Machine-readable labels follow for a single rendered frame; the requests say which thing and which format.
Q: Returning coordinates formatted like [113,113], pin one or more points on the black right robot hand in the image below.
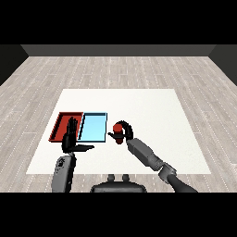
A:
[127,130]

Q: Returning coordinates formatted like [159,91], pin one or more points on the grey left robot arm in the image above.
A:
[63,173]

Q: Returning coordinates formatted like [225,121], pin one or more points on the dark grey robot body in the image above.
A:
[118,185]

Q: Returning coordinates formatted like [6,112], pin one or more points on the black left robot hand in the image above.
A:
[69,139]

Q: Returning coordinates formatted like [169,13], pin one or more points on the red shallow open box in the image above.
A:
[60,126]

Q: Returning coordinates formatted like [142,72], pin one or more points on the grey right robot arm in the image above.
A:
[154,162]

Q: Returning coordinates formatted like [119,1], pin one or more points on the light blue shallow open box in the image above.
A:
[92,127]

